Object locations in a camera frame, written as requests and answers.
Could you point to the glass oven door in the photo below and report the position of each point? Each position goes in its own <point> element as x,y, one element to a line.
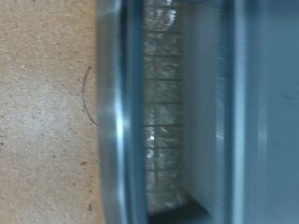
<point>121,109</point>

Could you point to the aluminium foil crumb tray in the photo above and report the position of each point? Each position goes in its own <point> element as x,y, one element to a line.
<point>162,68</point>

